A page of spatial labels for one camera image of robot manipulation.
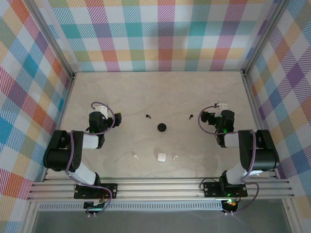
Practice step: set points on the black round charging case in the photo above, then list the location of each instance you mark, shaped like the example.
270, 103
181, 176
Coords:
161, 127

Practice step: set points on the white charging case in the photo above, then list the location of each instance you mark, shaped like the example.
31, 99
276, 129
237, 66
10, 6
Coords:
161, 157

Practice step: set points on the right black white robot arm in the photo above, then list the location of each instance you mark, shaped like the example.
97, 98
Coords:
264, 150

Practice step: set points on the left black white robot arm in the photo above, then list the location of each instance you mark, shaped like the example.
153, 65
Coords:
60, 150

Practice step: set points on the controller board green lights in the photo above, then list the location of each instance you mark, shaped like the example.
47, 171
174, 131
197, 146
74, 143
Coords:
94, 205

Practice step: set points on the controller board orange part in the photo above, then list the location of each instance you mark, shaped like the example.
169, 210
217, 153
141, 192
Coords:
230, 203

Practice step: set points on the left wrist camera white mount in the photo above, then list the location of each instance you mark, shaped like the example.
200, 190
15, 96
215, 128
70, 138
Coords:
102, 109

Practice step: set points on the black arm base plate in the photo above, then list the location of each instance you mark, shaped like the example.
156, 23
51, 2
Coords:
211, 189
111, 190

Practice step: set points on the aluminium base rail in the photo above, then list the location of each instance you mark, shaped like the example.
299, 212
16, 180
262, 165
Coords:
158, 188

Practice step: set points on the aluminium frame post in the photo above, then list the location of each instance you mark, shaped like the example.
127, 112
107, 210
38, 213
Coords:
264, 38
53, 41

